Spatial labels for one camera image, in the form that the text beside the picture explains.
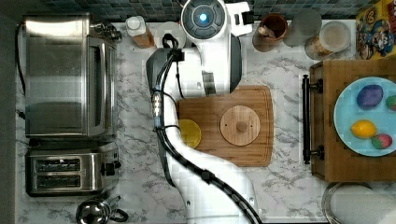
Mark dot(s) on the light blue plate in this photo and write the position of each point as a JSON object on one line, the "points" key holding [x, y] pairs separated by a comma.
{"points": [[347, 112]]}

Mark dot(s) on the clear jar with lid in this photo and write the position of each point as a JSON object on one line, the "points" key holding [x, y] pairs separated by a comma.
{"points": [[333, 37]]}

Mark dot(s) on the yellow round plate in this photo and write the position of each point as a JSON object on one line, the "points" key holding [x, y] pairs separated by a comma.
{"points": [[190, 132]]}

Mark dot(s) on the wooden tray with handle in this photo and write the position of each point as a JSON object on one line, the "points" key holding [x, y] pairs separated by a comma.
{"points": [[330, 159]]}

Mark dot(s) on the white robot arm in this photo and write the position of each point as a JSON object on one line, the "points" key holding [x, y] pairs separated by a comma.
{"points": [[182, 82]]}

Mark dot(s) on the frosted grey cup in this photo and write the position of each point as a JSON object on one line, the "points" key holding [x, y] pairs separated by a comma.
{"points": [[304, 25]]}

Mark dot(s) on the stainless two-slot toaster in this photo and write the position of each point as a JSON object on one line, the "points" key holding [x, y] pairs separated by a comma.
{"points": [[72, 171]]}

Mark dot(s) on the yellow toy lemon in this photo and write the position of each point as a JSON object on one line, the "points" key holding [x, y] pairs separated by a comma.
{"points": [[363, 129]]}

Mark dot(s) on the colourful cereal box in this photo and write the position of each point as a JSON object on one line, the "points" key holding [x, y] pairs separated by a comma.
{"points": [[376, 31]]}

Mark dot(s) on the bamboo cutting board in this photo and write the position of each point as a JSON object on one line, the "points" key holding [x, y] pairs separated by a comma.
{"points": [[207, 112]]}

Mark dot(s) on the round wooden jar lid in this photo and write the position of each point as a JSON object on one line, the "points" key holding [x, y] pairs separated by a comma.
{"points": [[240, 125]]}

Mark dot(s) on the white-capped spice bottle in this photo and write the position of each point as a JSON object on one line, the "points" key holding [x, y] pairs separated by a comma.
{"points": [[139, 32]]}

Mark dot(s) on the green red toy fruit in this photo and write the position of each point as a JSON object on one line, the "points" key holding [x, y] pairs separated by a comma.
{"points": [[391, 102]]}

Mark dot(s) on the purple toy fruit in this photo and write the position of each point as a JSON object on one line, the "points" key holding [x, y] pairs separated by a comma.
{"points": [[370, 96]]}

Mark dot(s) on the red green toy strawberry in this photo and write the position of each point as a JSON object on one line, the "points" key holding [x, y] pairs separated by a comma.
{"points": [[382, 141]]}

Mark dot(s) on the stainless toaster oven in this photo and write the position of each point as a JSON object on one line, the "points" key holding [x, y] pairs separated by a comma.
{"points": [[70, 76]]}

